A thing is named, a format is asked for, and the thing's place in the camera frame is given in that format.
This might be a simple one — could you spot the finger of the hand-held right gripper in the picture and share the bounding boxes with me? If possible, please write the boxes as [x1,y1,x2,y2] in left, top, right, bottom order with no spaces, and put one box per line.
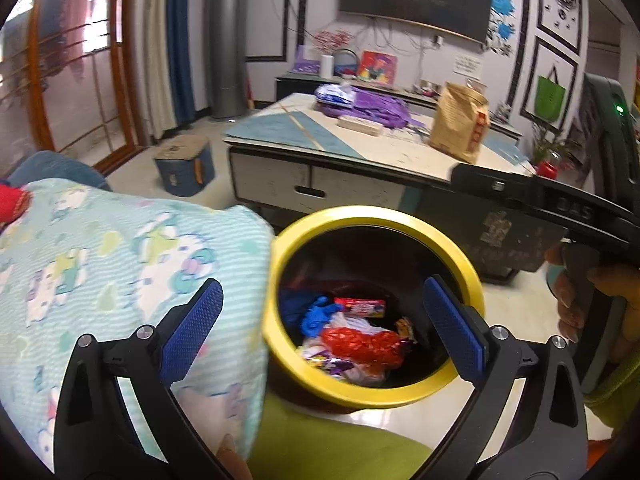
[451,162,536,207]

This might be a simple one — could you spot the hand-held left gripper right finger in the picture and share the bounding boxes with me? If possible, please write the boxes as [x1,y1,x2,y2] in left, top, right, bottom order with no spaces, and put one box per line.
[422,275,588,480]

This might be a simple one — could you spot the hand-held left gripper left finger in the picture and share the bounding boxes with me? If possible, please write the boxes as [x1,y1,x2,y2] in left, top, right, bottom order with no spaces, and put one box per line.
[52,277,224,480]

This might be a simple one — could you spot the orange purple candy wrapper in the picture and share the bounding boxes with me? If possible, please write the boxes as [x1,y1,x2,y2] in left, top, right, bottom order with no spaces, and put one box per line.
[395,316,418,348]

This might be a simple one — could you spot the red plastic bag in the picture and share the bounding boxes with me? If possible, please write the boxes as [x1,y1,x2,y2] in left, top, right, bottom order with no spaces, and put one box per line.
[320,325,403,371]

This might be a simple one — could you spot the red snack packet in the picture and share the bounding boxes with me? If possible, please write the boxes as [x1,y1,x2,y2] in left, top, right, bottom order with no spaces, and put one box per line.
[334,297,387,318]

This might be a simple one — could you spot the yellow rimmed black trash can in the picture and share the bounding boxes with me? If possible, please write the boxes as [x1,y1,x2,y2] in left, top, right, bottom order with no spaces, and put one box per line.
[262,204,485,410]

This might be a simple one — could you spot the blue plastic glove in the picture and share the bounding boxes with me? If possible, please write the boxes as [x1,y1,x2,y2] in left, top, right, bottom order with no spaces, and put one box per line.
[278,287,346,336]

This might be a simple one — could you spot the person's right forearm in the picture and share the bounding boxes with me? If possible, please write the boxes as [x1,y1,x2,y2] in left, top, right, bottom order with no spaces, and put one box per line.
[582,305,640,441]

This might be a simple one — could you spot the person's right hand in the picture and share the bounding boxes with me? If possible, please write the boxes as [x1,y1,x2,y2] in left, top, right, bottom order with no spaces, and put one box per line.
[545,244,640,361]

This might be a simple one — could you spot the person's left hand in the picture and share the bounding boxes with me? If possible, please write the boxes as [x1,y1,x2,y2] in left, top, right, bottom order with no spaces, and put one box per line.
[216,432,253,480]

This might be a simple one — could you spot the brown paper bag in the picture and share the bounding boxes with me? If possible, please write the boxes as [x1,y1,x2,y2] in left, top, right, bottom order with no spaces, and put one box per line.
[429,81,491,165]

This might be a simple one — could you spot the green potted plant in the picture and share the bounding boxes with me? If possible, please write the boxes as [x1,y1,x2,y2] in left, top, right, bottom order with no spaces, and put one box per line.
[530,120,583,166]

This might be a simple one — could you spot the green tote bag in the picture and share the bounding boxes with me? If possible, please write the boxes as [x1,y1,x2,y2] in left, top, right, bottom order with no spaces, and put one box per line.
[535,57,568,123]

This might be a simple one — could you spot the cartoon cat printed blanket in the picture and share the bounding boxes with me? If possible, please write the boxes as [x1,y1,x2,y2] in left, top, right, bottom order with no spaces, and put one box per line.
[0,180,276,471]

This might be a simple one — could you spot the purple cloth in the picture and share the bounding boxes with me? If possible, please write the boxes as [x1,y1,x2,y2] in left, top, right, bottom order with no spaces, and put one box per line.
[320,87,426,131]

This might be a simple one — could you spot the white power strip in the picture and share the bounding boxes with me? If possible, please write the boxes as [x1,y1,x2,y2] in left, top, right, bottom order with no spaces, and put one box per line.
[337,114,385,137]

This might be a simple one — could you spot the colourful portrait painting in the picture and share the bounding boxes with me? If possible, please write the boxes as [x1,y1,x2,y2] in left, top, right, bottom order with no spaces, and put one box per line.
[357,50,398,85]

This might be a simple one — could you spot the blue cardboard box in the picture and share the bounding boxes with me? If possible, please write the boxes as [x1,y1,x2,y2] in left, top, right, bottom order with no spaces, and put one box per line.
[152,135,216,198]

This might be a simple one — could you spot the coffee table with drawers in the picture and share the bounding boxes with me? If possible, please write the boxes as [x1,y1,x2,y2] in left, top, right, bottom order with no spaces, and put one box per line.
[222,91,566,286]

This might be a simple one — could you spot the person's green clothing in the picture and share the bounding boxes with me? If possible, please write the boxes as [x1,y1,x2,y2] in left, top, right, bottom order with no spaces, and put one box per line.
[247,390,441,480]

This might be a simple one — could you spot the blue white tissue pack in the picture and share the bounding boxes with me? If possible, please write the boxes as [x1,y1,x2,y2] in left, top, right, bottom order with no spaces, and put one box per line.
[314,82,357,108]

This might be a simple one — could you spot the orange cloth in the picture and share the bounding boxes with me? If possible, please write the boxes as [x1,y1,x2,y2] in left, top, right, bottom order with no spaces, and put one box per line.
[586,442,608,480]

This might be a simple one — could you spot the red flower branch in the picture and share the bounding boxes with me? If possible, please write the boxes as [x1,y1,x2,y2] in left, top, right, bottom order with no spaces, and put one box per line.
[310,29,358,56]

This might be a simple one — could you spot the purple gift box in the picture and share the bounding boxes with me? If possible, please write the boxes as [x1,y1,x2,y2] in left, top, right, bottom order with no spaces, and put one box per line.
[294,45,323,76]

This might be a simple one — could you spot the low television stand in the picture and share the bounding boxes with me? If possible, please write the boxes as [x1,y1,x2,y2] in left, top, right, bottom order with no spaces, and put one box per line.
[275,72,523,141]

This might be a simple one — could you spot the red padded garment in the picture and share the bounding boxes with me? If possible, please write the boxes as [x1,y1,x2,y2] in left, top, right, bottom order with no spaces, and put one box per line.
[0,184,33,225]

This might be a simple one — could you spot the wooden glass sliding door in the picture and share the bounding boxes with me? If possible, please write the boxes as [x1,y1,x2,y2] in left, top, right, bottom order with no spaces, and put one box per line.
[0,0,146,176]

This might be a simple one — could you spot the blue and beige curtain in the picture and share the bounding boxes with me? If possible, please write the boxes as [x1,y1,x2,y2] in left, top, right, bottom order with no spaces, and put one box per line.
[132,0,197,143]

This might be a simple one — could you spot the grey tower air conditioner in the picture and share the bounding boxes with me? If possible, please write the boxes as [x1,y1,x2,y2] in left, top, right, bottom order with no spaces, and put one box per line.
[204,0,250,122]

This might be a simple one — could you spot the round ring ornament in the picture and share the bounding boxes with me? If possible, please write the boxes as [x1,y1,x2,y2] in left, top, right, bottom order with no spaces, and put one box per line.
[332,47,360,80]

